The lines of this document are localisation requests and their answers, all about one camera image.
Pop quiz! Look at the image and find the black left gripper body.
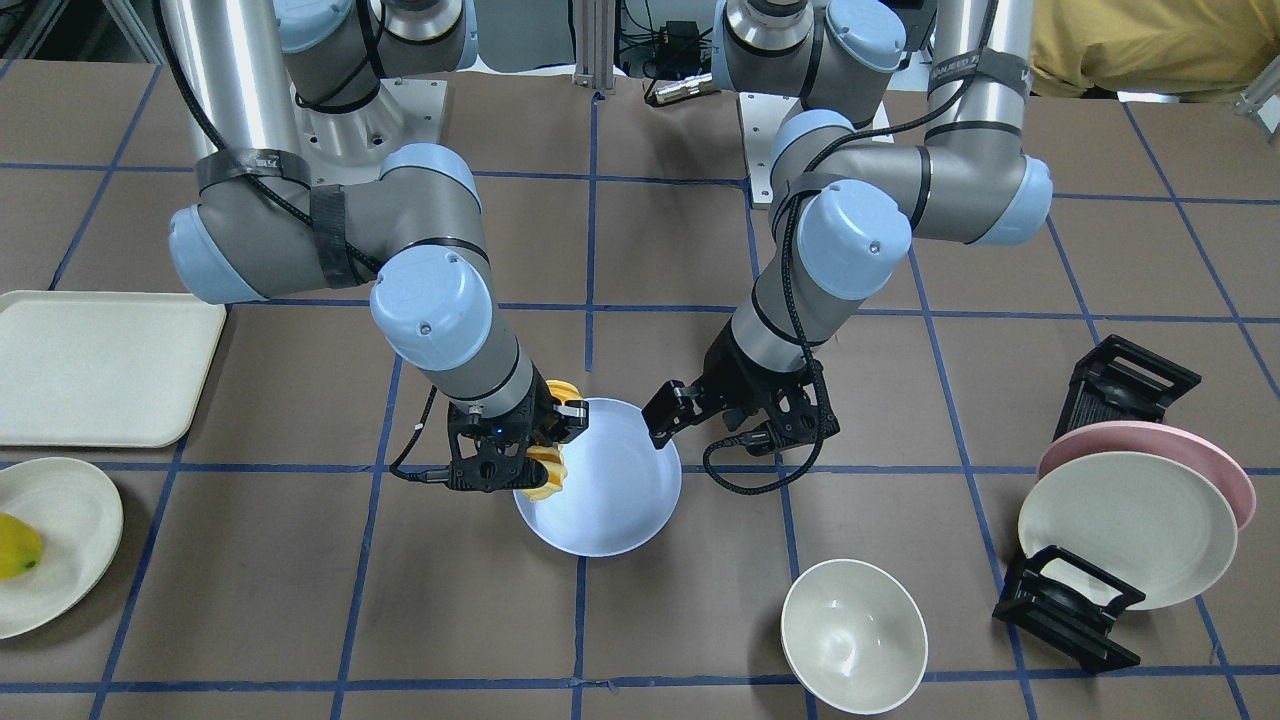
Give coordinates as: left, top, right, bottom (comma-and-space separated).
690, 325, 838, 451

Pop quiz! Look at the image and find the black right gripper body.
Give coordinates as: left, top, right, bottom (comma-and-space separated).
445, 386, 554, 493

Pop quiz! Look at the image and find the yellow bread roll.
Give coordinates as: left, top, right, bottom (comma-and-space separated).
545, 380, 584, 407
518, 445, 568, 502

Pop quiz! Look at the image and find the blue plate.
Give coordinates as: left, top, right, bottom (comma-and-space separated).
513, 397, 682, 557

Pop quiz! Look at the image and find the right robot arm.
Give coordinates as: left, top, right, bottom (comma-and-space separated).
151, 1, 589, 501

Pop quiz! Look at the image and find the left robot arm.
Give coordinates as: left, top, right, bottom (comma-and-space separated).
643, 1, 1053, 456

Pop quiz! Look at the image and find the black plate rack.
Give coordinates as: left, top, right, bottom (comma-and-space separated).
992, 334, 1201, 675

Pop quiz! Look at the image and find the pink plate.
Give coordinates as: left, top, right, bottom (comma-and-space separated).
1036, 420, 1257, 529

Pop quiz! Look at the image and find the cream plate in rack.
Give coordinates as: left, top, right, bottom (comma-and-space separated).
1018, 451, 1238, 610

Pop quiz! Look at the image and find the cream plate with fruit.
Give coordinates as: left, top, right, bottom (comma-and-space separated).
1, 457, 124, 639

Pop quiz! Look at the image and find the cream bowl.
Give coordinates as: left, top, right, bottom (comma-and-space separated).
780, 559, 931, 715

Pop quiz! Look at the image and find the silver connector plug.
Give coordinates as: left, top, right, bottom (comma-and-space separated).
643, 72, 723, 108

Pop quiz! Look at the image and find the cream tray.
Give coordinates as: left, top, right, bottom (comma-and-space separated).
1, 290, 227, 448

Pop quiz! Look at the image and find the yellow fruit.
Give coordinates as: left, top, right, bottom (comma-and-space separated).
1, 512, 44, 582

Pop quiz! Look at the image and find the person in yellow shirt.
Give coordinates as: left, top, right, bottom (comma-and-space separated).
1029, 1, 1279, 102

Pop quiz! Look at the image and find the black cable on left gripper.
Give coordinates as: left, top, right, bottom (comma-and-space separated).
701, 425, 831, 496

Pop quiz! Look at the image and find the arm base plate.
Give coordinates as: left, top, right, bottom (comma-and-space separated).
737, 94, 799, 209
293, 78, 449, 184

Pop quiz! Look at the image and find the aluminium frame post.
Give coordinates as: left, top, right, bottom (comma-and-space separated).
570, 0, 620, 97

